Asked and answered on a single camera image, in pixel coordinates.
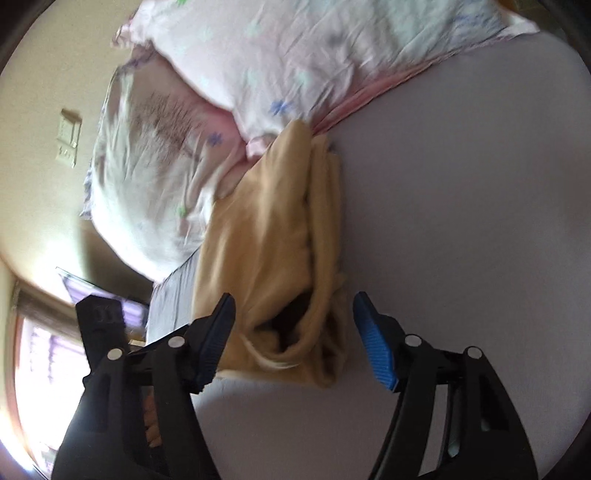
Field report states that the grey bed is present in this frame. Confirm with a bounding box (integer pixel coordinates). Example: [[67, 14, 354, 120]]
[[145, 32, 591, 480]]

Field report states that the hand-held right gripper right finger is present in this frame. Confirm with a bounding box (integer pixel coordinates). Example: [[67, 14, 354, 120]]
[[353, 291, 539, 480]]

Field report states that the white pink printed pillow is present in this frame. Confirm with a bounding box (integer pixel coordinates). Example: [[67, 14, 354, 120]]
[[79, 59, 247, 283]]

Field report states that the yellow small garment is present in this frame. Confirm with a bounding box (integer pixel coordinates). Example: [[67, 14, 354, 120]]
[[191, 119, 348, 389]]

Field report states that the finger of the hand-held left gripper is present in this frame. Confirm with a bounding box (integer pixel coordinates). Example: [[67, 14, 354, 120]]
[[75, 294, 128, 366]]

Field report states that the pink floral pillow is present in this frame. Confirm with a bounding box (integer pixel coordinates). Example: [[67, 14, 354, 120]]
[[111, 0, 540, 160]]

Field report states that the dark framed screen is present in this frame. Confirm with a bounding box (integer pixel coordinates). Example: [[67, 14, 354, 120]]
[[56, 267, 150, 330]]

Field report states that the bright window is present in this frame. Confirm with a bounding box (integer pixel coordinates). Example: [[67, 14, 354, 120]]
[[13, 308, 95, 464]]

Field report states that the cream wall switch plate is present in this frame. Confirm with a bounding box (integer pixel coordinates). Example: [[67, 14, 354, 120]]
[[54, 108, 83, 169]]

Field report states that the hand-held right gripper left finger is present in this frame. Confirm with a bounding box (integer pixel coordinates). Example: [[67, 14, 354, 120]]
[[51, 292, 236, 480]]

